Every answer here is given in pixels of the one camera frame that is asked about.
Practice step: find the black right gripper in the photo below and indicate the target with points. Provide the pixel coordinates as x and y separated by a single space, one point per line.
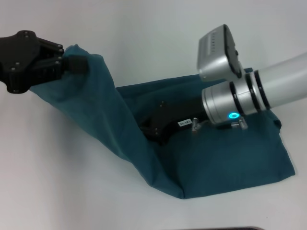
182 112

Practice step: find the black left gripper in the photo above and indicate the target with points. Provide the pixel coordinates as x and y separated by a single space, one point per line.
16 62

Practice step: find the teal T-shirt with beige print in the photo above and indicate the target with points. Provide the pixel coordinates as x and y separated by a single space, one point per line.
204 155

